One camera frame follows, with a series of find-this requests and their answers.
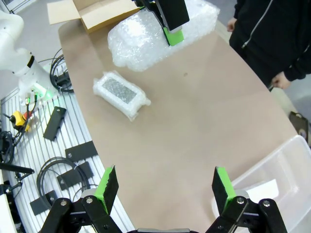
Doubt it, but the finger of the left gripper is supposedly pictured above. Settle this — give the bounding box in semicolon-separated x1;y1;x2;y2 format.
133;0;153;10
155;0;190;47

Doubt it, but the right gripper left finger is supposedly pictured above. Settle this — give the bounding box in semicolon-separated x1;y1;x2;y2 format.
41;165;120;233

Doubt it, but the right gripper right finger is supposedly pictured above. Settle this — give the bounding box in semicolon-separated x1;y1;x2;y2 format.
206;166;289;233

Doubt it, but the plain bubble-wrapped clock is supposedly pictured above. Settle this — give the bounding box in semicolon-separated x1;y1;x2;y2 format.
107;0;221;73

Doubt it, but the bubble-wrapped clock grey face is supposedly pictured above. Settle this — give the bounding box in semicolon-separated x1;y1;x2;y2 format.
92;70;152;122

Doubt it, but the person's right forearm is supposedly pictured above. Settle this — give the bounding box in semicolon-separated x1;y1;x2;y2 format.
230;0;246;20

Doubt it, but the person's left forearm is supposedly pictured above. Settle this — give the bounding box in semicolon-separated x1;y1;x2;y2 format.
283;41;311;83

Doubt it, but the person's right hand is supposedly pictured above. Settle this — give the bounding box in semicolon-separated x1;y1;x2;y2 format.
226;17;238;33

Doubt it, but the person's left hand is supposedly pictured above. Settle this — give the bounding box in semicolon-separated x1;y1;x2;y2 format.
270;72;292;90

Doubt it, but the open cardboard box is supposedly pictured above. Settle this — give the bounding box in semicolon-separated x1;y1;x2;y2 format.
46;0;142;34

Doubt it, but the clear plastic container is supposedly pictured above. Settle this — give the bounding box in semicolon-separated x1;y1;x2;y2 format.
210;134;311;233

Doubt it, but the slotted aluminium mounting plate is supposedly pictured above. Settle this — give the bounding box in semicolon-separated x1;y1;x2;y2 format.
0;91;137;233

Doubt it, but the person in black hoodie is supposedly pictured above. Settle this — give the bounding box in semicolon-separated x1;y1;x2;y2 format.
228;0;311;86

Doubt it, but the black flat floor device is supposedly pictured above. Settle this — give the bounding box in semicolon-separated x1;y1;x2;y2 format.
288;111;311;143

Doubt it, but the yellow emergency stop button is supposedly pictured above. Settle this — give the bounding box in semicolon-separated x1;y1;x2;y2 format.
10;110;32;133

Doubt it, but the black flat bracket plate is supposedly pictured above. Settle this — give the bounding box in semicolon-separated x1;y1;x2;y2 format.
56;162;94;191
29;190;58;216
65;140;99;163
43;106;67;142

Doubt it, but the coiled black cable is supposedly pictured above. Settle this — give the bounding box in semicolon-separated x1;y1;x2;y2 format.
35;156;86;210

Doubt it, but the black clamp with cables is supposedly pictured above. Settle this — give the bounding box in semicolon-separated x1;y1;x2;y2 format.
0;130;35;197

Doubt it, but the black cable bundle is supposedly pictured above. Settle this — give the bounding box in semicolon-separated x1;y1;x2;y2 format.
49;48;74;93

